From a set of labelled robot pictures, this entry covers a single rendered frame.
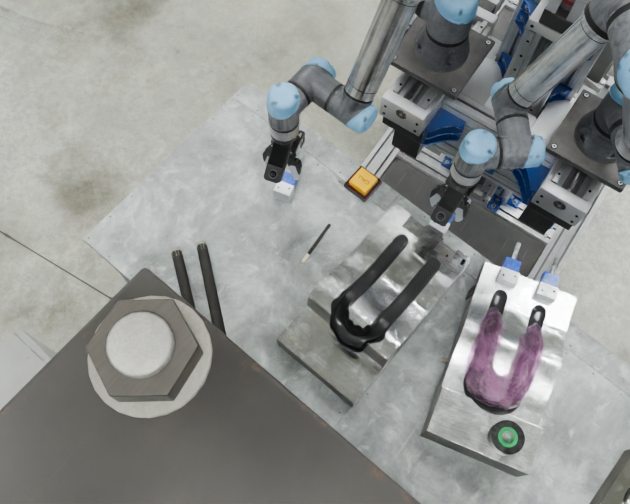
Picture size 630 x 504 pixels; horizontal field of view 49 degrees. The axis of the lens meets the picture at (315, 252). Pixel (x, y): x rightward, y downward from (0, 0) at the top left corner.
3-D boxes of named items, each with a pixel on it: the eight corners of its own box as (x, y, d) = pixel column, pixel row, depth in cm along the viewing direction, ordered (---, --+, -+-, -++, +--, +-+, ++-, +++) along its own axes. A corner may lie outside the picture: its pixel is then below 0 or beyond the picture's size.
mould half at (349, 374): (391, 215, 202) (397, 195, 189) (464, 270, 196) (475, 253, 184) (277, 344, 188) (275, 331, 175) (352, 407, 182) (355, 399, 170)
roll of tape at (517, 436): (491, 457, 167) (495, 456, 164) (484, 423, 170) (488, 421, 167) (524, 453, 168) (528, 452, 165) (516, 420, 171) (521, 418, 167)
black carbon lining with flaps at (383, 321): (398, 233, 192) (402, 219, 184) (445, 269, 189) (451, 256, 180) (316, 326, 183) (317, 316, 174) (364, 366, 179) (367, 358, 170)
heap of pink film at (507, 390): (484, 303, 187) (491, 294, 179) (548, 328, 184) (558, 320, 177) (452, 392, 178) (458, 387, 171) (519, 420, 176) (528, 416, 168)
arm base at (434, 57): (432, 18, 198) (438, -6, 189) (478, 43, 195) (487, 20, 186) (404, 55, 193) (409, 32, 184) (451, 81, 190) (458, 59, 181)
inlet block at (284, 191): (291, 161, 208) (291, 152, 203) (307, 167, 207) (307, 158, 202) (273, 198, 204) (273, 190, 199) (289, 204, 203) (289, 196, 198)
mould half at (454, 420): (480, 267, 196) (490, 254, 186) (570, 303, 193) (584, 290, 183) (419, 435, 180) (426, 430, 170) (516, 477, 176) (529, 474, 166)
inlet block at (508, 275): (507, 243, 196) (512, 236, 191) (524, 250, 196) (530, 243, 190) (493, 284, 192) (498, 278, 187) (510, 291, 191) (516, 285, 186)
